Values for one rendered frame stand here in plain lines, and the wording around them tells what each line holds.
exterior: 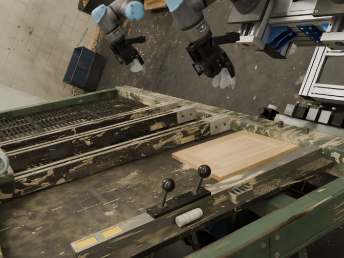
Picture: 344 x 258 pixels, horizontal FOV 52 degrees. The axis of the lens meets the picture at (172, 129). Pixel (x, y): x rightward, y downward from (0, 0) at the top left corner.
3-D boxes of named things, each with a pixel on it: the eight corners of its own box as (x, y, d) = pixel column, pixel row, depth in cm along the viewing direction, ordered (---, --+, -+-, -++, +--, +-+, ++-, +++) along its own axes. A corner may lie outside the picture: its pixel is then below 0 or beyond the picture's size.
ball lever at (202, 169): (203, 198, 106) (215, 169, 97) (193, 202, 104) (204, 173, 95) (196, 188, 108) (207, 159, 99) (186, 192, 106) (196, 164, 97)
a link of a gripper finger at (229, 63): (224, 78, 111) (212, 55, 106) (228, 74, 111) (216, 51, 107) (234, 79, 107) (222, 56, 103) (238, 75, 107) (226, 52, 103)
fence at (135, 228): (322, 157, 133) (322, 147, 131) (79, 266, 86) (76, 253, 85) (310, 153, 137) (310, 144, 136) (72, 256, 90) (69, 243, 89)
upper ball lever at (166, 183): (170, 212, 100) (179, 183, 91) (158, 217, 98) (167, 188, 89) (163, 202, 102) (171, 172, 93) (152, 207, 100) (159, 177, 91)
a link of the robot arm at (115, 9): (143, 8, 153) (123, 23, 152) (133, 5, 162) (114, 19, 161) (133, -8, 149) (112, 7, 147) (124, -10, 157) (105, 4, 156)
